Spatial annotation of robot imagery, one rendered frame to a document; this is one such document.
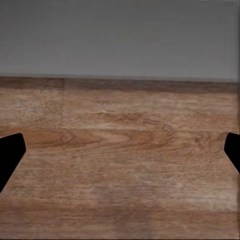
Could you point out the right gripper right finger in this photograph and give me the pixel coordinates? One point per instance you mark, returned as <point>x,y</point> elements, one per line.
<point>232,149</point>

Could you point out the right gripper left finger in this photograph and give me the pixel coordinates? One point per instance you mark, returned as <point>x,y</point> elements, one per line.
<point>12,149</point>

